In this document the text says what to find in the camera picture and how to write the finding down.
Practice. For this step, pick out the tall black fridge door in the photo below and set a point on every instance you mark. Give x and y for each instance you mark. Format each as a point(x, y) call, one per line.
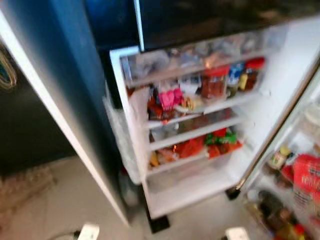
point(287, 137)

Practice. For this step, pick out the clear plastic fridge drawer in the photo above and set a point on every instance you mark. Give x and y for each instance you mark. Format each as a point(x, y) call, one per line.
point(200, 57)

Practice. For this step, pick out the short black fridge door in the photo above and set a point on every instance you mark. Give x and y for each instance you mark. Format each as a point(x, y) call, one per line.
point(225, 15)

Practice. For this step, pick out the black glass fridge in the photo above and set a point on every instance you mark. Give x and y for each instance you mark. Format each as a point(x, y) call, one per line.
point(75, 75)

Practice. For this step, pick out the yellow-lid jar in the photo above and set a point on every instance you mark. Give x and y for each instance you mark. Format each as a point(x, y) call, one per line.
point(279, 159)

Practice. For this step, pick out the large red printed package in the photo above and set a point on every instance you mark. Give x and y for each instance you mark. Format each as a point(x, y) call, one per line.
point(307, 177)

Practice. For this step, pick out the red-cap dark bottle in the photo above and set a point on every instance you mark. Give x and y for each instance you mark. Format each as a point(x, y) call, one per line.
point(253, 74)

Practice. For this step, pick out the blue-cap bottle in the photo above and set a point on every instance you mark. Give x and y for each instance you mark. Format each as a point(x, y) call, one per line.
point(235, 77)

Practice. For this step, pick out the green and red pack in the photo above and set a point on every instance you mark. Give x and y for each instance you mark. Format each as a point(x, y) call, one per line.
point(224, 139)

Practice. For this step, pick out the dark glass bottle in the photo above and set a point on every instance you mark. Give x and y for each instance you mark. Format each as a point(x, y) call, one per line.
point(271, 207)

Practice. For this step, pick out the red-lid jar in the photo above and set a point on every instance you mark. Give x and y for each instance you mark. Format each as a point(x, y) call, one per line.
point(215, 84)

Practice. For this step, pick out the red snack bag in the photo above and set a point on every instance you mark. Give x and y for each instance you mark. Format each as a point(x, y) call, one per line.
point(190, 148)

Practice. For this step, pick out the pink package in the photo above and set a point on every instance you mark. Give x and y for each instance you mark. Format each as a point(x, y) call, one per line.
point(171, 98)

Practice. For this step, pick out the bubble wrap sheet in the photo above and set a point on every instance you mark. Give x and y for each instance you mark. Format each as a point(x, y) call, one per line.
point(120, 140)

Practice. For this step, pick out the white side panel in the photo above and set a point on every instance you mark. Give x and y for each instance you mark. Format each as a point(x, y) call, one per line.
point(50, 102)

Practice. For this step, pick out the dark cabinet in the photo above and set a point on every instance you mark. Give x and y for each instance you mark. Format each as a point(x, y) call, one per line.
point(25, 125)

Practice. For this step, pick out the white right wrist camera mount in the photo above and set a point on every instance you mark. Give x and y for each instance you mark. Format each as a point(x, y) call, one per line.
point(237, 234)

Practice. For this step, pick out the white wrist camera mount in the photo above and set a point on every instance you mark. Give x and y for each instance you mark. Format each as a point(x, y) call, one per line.
point(89, 232)
point(237, 234)

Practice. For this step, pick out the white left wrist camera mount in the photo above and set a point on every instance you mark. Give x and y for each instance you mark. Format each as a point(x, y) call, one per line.
point(89, 232)

